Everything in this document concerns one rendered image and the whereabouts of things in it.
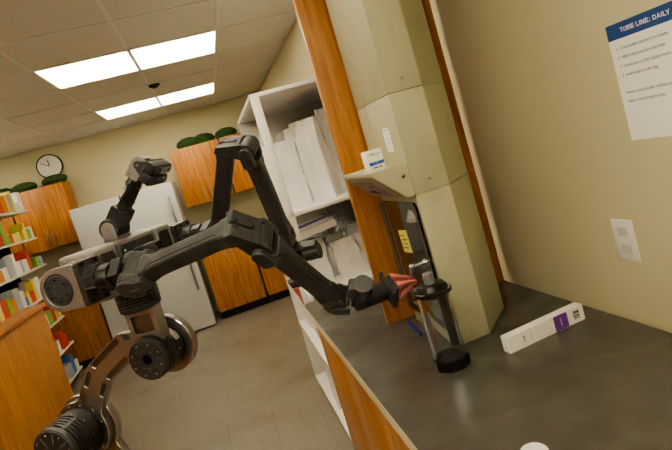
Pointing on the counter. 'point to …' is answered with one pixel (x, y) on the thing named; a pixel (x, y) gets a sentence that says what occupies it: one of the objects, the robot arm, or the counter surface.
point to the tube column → (377, 19)
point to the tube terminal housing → (440, 197)
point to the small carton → (373, 159)
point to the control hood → (386, 179)
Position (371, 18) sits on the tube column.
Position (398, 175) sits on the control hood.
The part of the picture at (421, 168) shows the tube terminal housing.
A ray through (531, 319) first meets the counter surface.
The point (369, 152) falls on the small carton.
